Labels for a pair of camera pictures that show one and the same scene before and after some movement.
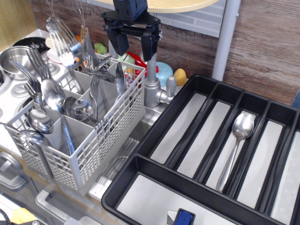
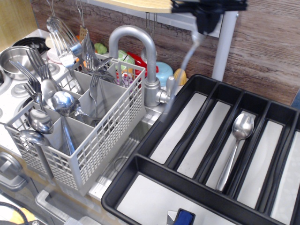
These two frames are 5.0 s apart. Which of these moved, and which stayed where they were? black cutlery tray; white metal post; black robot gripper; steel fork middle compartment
Moved: black robot gripper
Stayed: black cutlery tray; steel fork middle compartment; white metal post
